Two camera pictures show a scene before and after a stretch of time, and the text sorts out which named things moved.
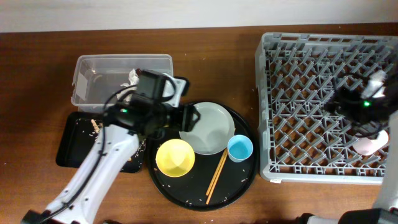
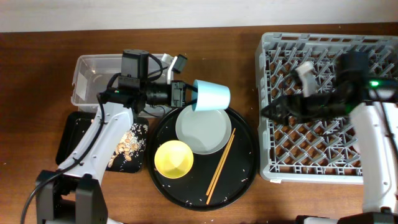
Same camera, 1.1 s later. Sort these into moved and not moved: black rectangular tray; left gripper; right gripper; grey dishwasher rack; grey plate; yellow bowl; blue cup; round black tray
Moved: blue cup; right gripper; left gripper
Not moved: yellow bowl; black rectangular tray; grey dishwasher rack; grey plate; round black tray
